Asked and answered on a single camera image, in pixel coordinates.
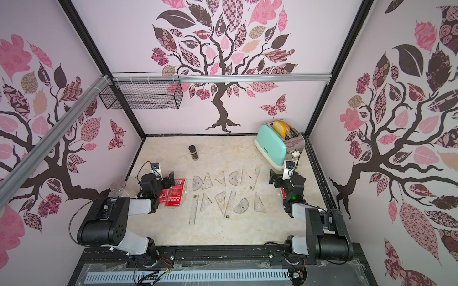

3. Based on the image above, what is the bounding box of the white slotted cable duct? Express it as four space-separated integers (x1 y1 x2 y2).
81 269 291 286

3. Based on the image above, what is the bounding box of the aluminium rail back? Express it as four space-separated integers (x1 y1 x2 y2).
113 73 332 83

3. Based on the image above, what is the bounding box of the black lid spice jar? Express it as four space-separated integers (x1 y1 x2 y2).
188 145 199 160

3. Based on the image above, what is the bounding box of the yellow toast slice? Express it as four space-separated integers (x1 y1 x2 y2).
272 120 291 140

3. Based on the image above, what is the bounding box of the clear plastic ruler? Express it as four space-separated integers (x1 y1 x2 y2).
189 195 199 225

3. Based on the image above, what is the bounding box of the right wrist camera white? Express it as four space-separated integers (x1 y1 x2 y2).
282 161 296 180

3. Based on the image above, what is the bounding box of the clear plastic cup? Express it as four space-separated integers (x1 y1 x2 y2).
110 179 126 197

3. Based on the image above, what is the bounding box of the black wire basket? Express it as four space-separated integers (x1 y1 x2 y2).
99 71 184 110

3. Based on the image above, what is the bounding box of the clear protractor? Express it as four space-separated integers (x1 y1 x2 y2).
233 197 249 214
192 176 203 191
229 171 239 186

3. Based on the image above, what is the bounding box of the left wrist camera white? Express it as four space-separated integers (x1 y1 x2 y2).
150 162 163 179

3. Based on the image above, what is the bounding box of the aluminium rail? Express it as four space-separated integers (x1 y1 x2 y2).
113 73 332 83
1 75 110 207

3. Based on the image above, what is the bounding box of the aluminium rail left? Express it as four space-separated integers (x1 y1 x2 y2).
1 75 110 207

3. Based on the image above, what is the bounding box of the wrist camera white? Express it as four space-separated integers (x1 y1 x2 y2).
150 162 163 179
282 161 296 180

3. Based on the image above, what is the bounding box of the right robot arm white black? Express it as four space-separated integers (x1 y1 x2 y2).
269 169 354 265

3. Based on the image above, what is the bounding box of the mint green toaster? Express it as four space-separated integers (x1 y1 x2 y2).
254 120 305 170

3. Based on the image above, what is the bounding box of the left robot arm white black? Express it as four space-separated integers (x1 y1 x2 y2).
70 170 175 266

